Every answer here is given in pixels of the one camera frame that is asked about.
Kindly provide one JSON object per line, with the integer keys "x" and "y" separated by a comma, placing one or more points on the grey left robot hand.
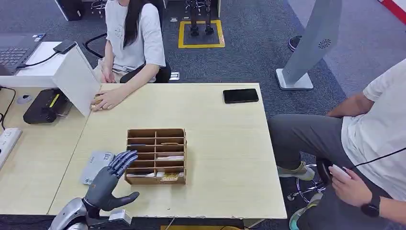
{"x": 103, "y": 190}

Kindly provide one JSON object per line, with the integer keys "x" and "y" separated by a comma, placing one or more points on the stack of patterned cards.
{"x": 94, "y": 107}

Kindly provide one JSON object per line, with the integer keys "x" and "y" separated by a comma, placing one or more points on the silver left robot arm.
{"x": 68, "y": 214}

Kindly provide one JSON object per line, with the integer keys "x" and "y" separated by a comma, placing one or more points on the grey flat card case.
{"x": 95, "y": 166}

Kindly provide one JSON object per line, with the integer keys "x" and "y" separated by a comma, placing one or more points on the white card in box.
{"x": 171, "y": 157}
{"x": 139, "y": 175}

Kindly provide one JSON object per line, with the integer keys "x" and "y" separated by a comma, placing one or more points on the wooden slotted card box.
{"x": 157, "y": 155}

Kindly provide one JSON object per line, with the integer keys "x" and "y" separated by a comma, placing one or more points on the yellow printed card in box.
{"x": 170, "y": 177}

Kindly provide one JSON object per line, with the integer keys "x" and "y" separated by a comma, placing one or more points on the black desktop printer device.
{"x": 42, "y": 106}

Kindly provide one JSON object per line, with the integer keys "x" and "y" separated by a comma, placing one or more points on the white power strip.
{"x": 7, "y": 144}

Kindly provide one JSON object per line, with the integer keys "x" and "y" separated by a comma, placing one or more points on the white desk riser box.
{"x": 76, "y": 79}

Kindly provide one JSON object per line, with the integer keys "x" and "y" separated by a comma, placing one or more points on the grey round desk grommet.
{"x": 24, "y": 99}

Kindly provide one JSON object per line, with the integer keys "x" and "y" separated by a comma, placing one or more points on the black office chair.
{"x": 161, "y": 74}

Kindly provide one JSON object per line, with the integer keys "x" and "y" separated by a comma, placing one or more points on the silver floor outlet plate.
{"x": 174, "y": 76}

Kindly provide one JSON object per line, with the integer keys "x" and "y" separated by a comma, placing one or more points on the black power adapter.
{"x": 64, "y": 47}

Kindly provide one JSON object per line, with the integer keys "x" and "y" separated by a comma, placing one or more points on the person across the desk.
{"x": 139, "y": 41}

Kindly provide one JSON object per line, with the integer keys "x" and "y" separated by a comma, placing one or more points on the dark grey laptop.
{"x": 16, "y": 50}

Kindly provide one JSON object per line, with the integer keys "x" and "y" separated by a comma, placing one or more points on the black smartphone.
{"x": 240, "y": 96}

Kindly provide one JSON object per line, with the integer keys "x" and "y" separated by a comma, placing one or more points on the yellow floor tape square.
{"x": 181, "y": 35}

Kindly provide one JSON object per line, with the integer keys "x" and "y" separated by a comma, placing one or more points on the black cabinet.
{"x": 70, "y": 9}

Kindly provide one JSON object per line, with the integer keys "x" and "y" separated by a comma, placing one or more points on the small silver floor outlet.
{"x": 173, "y": 19}

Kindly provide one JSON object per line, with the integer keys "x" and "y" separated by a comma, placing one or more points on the black robot legs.
{"x": 200, "y": 19}

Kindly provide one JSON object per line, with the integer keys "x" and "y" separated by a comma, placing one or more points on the chrome stool base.
{"x": 307, "y": 190}

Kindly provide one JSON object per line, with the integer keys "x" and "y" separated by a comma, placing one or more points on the round black floor base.
{"x": 294, "y": 43}

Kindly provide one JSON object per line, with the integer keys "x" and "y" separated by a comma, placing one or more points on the grey slanted kiosk stand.
{"x": 312, "y": 44}

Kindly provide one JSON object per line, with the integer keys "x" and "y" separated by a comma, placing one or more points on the person seated beside desk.
{"x": 364, "y": 139}

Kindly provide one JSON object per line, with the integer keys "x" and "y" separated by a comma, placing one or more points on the black wrist watch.
{"x": 371, "y": 206}

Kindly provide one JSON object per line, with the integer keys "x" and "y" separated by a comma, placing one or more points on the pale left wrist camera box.
{"x": 120, "y": 217}

